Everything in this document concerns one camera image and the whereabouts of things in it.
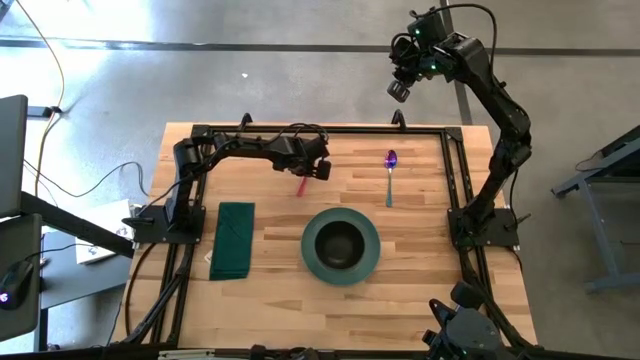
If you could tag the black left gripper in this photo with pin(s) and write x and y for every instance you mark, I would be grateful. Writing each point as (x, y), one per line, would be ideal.
(300, 155)

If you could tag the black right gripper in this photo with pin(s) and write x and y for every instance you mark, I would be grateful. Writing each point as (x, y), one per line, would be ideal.
(407, 60)

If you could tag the black bowl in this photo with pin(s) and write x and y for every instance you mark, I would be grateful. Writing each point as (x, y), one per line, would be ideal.
(340, 245)

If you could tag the green bowl with plate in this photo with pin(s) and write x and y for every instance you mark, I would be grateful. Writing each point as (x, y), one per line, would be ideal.
(312, 260)

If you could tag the dark green cloth napkin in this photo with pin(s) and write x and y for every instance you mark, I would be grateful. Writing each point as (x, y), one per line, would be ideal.
(232, 240)

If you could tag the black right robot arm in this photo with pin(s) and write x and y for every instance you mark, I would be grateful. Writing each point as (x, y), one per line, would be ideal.
(505, 115)

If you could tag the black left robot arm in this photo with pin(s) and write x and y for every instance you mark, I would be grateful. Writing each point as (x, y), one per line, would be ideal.
(240, 147)

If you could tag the iridescent purple blue spoon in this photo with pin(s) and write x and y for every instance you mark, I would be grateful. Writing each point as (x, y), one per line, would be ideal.
(389, 190)

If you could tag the white box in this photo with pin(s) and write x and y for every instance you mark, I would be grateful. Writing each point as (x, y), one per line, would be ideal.
(107, 220)

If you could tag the black mounted device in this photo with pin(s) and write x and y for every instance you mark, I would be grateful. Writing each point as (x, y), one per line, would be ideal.
(470, 330)

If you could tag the black side desk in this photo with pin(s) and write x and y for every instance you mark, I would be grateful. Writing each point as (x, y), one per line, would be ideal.
(75, 280)

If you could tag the black monitor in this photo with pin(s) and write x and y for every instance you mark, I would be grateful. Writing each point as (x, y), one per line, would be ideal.
(12, 155)

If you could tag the black computer mouse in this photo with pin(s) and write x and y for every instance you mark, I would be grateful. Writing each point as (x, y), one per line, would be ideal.
(15, 282)

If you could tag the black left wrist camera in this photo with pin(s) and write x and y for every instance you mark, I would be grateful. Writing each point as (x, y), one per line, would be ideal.
(323, 170)

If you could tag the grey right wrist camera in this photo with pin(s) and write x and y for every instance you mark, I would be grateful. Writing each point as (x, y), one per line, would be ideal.
(398, 91)

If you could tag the black aluminium table frame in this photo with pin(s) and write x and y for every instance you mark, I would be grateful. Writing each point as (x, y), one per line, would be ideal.
(350, 130)

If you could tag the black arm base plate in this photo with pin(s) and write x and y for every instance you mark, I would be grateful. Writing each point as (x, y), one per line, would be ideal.
(150, 225)
(500, 232)

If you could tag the blue metal frame table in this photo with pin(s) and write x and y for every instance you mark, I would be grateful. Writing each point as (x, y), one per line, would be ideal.
(597, 235)

